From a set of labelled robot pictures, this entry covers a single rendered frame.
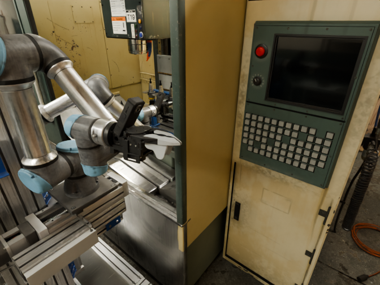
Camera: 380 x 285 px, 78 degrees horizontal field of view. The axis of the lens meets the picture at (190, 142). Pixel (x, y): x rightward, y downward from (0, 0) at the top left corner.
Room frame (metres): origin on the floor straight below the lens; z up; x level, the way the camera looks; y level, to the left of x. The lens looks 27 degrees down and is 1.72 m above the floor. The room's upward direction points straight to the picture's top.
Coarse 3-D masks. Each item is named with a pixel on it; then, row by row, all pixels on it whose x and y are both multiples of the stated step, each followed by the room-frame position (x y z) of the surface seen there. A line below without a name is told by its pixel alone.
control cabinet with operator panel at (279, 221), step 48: (288, 0) 1.09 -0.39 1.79; (336, 0) 0.98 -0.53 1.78; (288, 48) 1.05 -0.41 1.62; (336, 48) 0.94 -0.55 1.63; (240, 96) 1.19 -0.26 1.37; (288, 96) 1.02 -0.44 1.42; (336, 96) 0.91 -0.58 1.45; (240, 144) 1.18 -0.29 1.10; (288, 144) 0.98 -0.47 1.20; (336, 144) 0.87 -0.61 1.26; (240, 192) 1.17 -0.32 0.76; (288, 192) 1.00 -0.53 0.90; (336, 192) 0.86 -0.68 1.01; (240, 240) 1.14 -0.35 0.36; (288, 240) 0.96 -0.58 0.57
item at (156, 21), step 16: (128, 0) 1.76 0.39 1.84; (144, 0) 1.70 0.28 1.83; (160, 0) 1.80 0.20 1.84; (112, 16) 1.89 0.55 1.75; (144, 16) 1.69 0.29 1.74; (160, 16) 1.80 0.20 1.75; (112, 32) 1.90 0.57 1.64; (128, 32) 1.78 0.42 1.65; (144, 32) 1.69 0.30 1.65; (160, 32) 1.79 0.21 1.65
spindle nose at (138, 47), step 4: (128, 40) 1.99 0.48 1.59; (132, 40) 1.97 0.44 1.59; (136, 40) 1.96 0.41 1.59; (140, 40) 1.97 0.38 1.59; (128, 44) 2.00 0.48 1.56; (132, 44) 1.97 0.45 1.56; (136, 44) 1.96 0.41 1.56; (140, 44) 1.97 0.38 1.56; (144, 44) 1.99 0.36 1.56; (128, 48) 2.00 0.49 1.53; (132, 48) 1.97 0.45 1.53; (136, 48) 1.96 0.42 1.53; (140, 48) 1.97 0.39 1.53; (144, 48) 1.99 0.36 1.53; (132, 52) 1.97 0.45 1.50; (136, 52) 1.96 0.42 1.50; (140, 52) 1.97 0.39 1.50; (144, 52) 1.99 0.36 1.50
